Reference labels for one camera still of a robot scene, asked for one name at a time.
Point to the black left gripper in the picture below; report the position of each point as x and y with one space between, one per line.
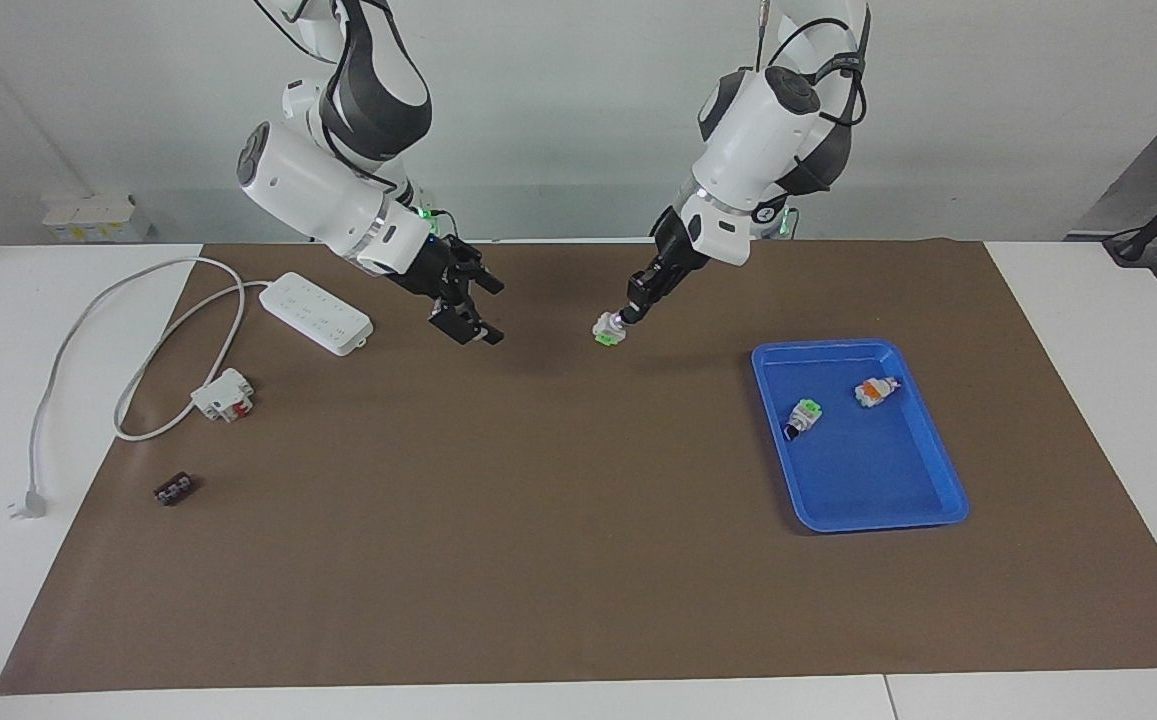
676 255

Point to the small black terminal block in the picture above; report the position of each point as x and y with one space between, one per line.
176 489

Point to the white power strip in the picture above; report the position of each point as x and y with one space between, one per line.
318 315

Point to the white cardboard box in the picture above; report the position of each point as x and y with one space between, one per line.
93 218

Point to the white green knob switch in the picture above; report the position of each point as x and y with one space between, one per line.
806 412
606 332

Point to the white red circuit breaker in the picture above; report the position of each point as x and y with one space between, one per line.
223 395

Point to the brown paper mat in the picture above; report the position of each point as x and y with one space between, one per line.
578 550

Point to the white orange knob switch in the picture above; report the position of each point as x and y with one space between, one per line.
872 392

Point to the blue plastic tray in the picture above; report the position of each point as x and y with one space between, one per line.
868 480

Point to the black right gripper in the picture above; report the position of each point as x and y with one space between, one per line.
435 272

